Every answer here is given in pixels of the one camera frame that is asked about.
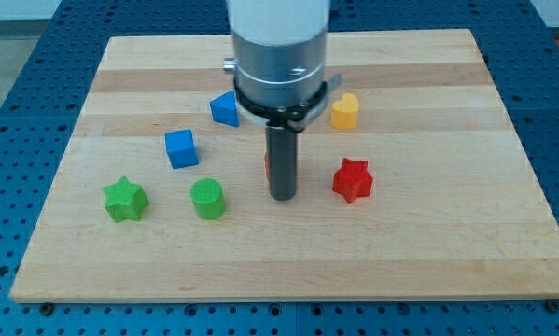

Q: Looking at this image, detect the red circle block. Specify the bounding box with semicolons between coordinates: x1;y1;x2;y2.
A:
264;151;271;180

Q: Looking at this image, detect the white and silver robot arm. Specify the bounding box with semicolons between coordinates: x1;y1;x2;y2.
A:
225;0;341;133

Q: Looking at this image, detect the wooden board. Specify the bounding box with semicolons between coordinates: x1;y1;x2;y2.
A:
9;29;559;303

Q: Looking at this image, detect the red star block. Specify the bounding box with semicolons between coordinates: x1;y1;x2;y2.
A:
332;158;374;203

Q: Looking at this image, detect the green cylinder block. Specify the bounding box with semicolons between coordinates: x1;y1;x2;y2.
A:
189;178;226;220

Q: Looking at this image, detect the blue triangle block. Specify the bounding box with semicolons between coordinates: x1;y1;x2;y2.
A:
209;91;240;127

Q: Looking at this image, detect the yellow heart block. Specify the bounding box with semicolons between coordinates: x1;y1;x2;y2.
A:
330;93;360;130

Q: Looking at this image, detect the blue cube block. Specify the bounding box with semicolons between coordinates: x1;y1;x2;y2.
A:
164;129;199;169

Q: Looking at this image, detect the green star block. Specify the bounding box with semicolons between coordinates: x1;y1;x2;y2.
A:
102;175;149;223

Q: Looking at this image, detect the black cable clamp ring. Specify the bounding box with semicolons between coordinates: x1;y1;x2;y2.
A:
233;78;329;134

